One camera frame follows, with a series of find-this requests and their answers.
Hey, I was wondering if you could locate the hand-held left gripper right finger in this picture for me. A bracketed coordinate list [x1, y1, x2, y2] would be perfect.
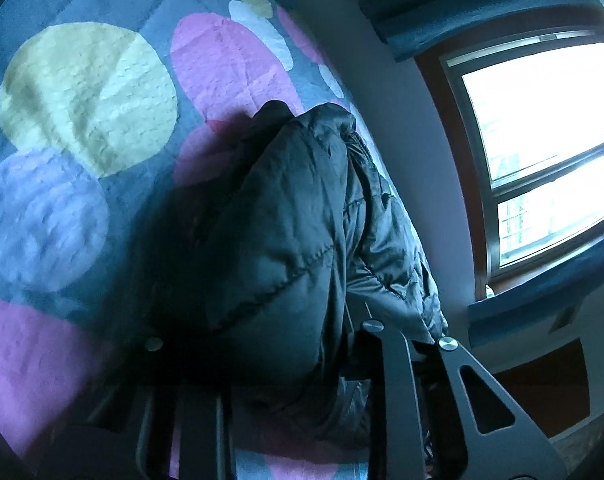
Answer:
[359, 320, 568, 480]

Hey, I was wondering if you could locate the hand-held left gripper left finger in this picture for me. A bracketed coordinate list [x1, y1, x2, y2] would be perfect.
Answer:
[67, 337, 238, 480]

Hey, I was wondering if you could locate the black puffer jacket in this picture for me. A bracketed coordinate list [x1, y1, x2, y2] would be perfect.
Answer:
[132, 101, 450, 448]

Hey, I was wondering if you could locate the dark brown wooden panel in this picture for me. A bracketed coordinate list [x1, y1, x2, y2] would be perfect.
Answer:
[492, 337, 590, 456]

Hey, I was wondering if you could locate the window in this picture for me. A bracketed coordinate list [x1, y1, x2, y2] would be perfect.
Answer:
[414, 25, 604, 301]

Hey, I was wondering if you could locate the circle-print bedspread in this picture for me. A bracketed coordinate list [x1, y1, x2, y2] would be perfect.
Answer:
[0, 0, 378, 480]

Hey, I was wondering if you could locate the teal curtain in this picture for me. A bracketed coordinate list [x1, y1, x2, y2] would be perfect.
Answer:
[336, 0, 603, 63]

